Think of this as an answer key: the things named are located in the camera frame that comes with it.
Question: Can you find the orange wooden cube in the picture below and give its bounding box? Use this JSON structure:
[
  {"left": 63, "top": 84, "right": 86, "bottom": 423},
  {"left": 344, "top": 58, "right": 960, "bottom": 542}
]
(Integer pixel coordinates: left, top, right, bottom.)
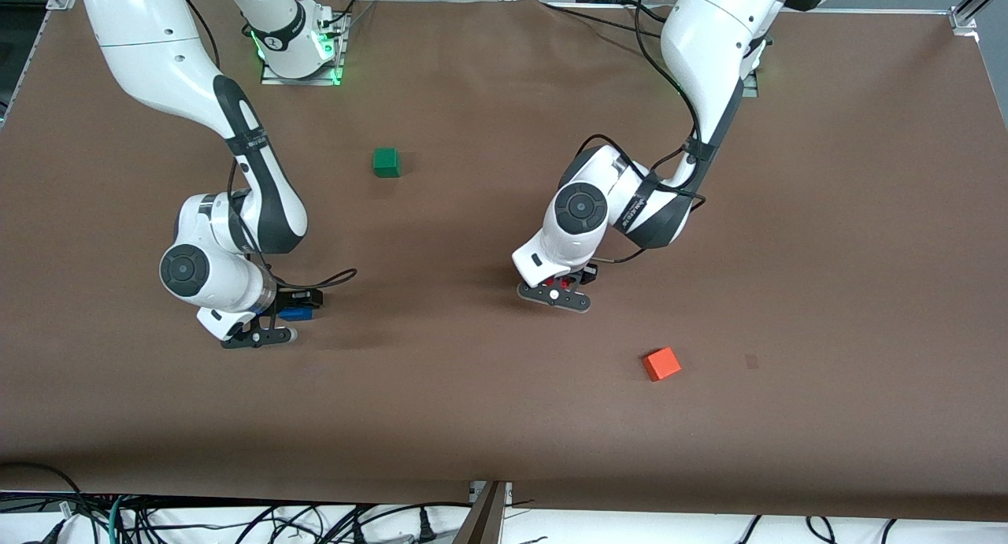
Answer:
[{"left": 643, "top": 346, "right": 683, "bottom": 383}]

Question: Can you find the brown table cover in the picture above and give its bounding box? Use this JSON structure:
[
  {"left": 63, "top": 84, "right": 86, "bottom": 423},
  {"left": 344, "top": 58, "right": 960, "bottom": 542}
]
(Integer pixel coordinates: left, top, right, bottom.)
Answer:
[{"left": 0, "top": 0, "right": 1008, "bottom": 523}]

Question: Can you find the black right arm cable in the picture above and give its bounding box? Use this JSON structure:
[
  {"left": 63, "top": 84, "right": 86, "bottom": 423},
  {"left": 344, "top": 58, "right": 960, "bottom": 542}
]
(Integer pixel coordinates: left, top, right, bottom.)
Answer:
[{"left": 226, "top": 157, "right": 358, "bottom": 292}]

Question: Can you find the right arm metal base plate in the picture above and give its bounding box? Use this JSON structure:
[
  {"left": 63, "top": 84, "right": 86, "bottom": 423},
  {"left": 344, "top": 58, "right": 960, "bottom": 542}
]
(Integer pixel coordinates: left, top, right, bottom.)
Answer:
[{"left": 260, "top": 10, "right": 349, "bottom": 87}]

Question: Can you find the black looped floor cable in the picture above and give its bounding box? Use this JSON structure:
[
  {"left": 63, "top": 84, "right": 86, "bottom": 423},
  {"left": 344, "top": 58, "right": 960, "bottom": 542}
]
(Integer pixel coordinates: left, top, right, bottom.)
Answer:
[{"left": 0, "top": 462, "right": 86, "bottom": 521}]

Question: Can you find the black cable across table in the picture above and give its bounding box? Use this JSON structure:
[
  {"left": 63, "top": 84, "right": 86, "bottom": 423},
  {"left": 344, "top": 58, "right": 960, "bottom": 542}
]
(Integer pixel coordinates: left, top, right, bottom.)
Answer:
[{"left": 539, "top": 1, "right": 672, "bottom": 39}]

